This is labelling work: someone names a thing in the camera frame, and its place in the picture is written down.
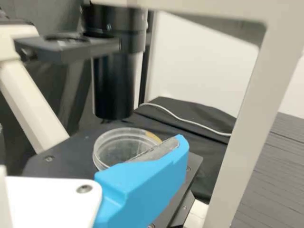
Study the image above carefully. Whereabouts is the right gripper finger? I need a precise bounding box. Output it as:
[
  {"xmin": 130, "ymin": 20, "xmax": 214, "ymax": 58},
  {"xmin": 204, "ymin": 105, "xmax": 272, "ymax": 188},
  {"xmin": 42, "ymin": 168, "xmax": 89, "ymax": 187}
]
[{"xmin": 94, "ymin": 134, "xmax": 190, "ymax": 228}]

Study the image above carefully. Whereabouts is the petri dish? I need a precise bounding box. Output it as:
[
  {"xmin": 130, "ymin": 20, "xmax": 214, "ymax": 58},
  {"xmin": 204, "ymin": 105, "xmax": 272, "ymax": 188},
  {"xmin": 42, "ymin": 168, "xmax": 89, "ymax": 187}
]
[{"xmin": 92, "ymin": 127, "xmax": 165, "ymax": 171}]

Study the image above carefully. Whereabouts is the black platform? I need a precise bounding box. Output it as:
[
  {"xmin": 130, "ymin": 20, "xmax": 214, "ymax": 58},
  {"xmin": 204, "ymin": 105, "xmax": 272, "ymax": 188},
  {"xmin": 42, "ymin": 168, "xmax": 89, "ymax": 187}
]
[{"xmin": 239, "ymin": 111, "xmax": 304, "ymax": 228}]

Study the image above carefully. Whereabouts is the cream microscope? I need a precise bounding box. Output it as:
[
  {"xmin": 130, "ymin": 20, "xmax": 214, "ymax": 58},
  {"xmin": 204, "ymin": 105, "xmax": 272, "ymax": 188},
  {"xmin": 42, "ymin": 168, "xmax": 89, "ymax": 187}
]
[{"xmin": 0, "ymin": 0, "xmax": 304, "ymax": 228}]

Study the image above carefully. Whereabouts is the white cable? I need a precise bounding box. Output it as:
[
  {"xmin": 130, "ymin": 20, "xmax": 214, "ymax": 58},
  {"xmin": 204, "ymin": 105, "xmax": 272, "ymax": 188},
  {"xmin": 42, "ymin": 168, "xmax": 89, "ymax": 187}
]
[{"xmin": 139, "ymin": 102, "xmax": 232, "ymax": 137}]

